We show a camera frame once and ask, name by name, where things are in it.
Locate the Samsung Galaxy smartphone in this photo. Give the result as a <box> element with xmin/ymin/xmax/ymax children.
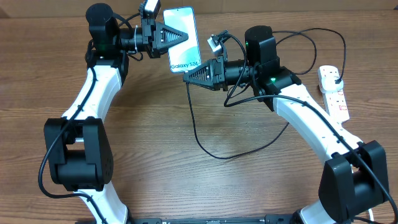
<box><xmin>163</xmin><ymin>6</ymin><xmax>201</xmax><ymax>73</ymax></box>

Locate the black USB charging cable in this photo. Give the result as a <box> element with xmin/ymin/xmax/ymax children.
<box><xmin>185</xmin><ymin>28</ymin><xmax>347</xmax><ymax>161</ymax></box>

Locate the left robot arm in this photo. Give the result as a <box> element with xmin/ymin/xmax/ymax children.
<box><xmin>40</xmin><ymin>1</ymin><xmax>188</xmax><ymax>223</ymax></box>

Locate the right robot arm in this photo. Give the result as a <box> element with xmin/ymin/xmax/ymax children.
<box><xmin>183</xmin><ymin>26</ymin><xmax>393</xmax><ymax>223</ymax></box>

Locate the white charger plug adapter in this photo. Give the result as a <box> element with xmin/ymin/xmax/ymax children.
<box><xmin>319</xmin><ymin>77</ymin><xmax>344</xmax><ymax>93</ymax></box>

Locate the white power strip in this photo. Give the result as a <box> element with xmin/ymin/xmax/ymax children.
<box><xmin>317</xmin><ymin>65</ymin><xmax>351</xmax><ymax>125</ymax></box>

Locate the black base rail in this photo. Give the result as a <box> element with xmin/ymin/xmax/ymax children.
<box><xmin>127</xmin><ymin>213</ymin><xmax>303</xmax><ymax>224</ymax></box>

